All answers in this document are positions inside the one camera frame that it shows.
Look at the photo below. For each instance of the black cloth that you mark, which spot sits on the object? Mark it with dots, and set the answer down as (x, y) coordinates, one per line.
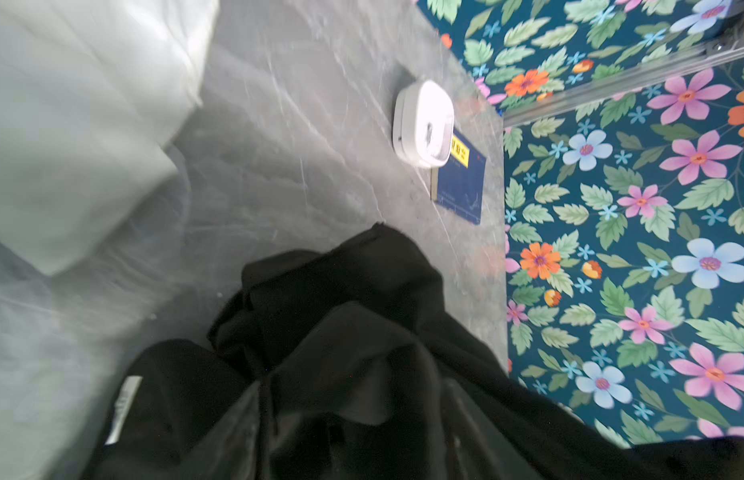
(346, 365)

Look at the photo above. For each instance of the white cloth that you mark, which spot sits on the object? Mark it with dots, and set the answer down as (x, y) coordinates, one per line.
(91, 94)

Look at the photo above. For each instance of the dark blue booklet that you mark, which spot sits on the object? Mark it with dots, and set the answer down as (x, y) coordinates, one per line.
(458, 185)

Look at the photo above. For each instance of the white square timer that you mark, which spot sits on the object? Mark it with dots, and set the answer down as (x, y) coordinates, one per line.
(423, 125)

